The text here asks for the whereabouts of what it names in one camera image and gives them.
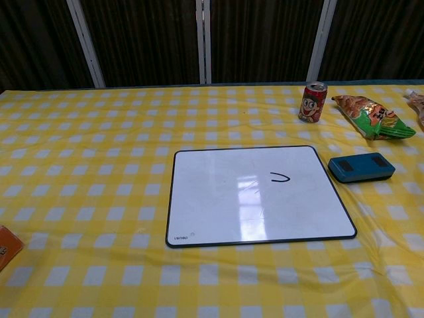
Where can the blue whiteboard eraser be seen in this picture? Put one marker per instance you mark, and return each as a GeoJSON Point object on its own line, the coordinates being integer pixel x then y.
{"type": "Point", "coordinates": [361, 167]}

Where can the white whiteboard black frame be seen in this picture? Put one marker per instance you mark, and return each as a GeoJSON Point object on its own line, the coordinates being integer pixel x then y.
{"type": "Point", "coordinates": [215, 198]}

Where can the red cartoon drink can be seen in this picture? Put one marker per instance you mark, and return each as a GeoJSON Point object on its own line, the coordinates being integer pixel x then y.
{"type": "Point", "coordinates": [311, 106]}

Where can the yellow white checkered tablecloth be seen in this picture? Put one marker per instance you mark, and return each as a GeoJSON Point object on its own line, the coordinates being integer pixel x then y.
{"type": "Point", "coordinates": [99, 165]}

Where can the green snack bag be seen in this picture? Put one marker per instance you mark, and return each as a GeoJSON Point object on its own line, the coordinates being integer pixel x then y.
{"type": "Point", "coordinates": [374, 116]}

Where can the brown sauce spout pouch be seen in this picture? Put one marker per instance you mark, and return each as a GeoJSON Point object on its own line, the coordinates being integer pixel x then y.
{"type": "Point", "coordinates": [419, 106]}

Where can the orange cardboard box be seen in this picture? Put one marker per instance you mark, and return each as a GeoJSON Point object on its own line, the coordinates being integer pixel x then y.
{"type": "Point", "coordinates": [8, 248]}

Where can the white partition frame post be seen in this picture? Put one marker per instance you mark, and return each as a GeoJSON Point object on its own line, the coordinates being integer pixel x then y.
{"type": "Point", "coordinates": [204, 39]}
{"type": "Point", "coordinates": [86, 46]}
{"type": "Point", "coordinates": [322, 39]}

